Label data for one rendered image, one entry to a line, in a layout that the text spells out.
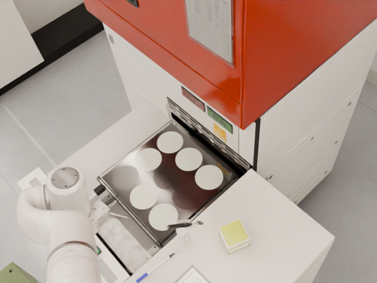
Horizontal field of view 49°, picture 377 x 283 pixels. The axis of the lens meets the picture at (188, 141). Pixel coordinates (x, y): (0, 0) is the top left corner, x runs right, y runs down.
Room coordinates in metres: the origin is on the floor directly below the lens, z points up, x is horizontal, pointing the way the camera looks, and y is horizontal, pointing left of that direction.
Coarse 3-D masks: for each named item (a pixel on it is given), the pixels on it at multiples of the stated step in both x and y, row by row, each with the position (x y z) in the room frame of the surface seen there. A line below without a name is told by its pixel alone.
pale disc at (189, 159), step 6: (180, 150) 0.86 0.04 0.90; (186, 150) 0.86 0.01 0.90; (192, 150) 0.85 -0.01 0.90; (198, 150) 0.85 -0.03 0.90; (180, 156) 0.84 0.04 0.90; (186, 156) 0.83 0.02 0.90; (192, 156) 0.83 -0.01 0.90; (198, 156) 0.83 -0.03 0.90; (180, 162) 0.81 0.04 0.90; (186, 162) 0.81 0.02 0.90; (192, 162) 0.80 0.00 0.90; (198, 162) 0.80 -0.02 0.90; (180, 168) 0.79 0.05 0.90; (186, 168) 0.78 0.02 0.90; (192, 168) 0.78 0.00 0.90
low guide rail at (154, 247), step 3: (231, 177) 0.74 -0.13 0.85; (231, 180) 0.73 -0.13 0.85; (228, 183) 0.72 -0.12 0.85; (204, 204) 0.65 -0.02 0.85; (201, 207) 0.64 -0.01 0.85; (198, 210) 0.63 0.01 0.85; (171, 234) 0.56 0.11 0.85; (153, 246) 0.53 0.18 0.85; (156, 246) 0.53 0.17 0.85; (150, 249) 0.52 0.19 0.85; (153, 249) 0.52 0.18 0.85; (156, 249) 0.52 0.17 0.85; (150, 252) 0.51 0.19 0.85; (153, 252) 0.51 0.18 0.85
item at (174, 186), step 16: (176, 128) 0.97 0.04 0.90; (144, 144) 0.92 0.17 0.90; (192, 144) 0.88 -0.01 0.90; (128, 160) 0.86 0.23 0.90; (208, 160) 0.80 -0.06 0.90; (112, 176) 0.80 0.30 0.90; (128, 176) 0.79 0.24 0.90; (144, 176) 0.78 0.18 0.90; (160, 176) 0.77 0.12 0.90; (176, 176) 0.76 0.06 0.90; (192, 176) 0.75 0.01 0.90; (224, 176) 0.72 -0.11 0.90; (128, 192) 0.73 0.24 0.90; (160, 192) 0.70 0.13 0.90; (176, 192) 0.69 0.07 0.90; (192, 192) 0.68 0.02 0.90; (208, 192) 0.67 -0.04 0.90; (176, 208) 0.63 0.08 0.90; (192, 208) 0.62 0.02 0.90; (160, 240) 0.53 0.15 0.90
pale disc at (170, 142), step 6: (168, 132) 0.96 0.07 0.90; (174, 132) 0.95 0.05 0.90; (162, 138) 0.93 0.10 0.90; (168, 138) 0.93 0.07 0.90; (174, 138) 0.92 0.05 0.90; (180, 138) 0.92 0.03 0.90; (162, 144) 0.91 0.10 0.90; (168, 144) 0.90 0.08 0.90; (174, 144) 0.90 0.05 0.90; (180, 144) 0.89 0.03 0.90; (162, 150) 0.88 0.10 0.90; (168, 150) 0.87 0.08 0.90; (174, 150) 0.87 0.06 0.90
